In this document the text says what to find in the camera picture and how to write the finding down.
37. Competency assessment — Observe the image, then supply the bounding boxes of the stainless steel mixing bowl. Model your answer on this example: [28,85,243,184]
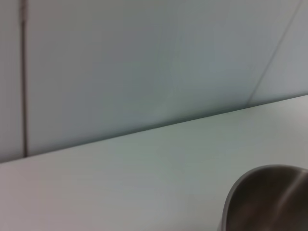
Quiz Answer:
[218,164,308,231]

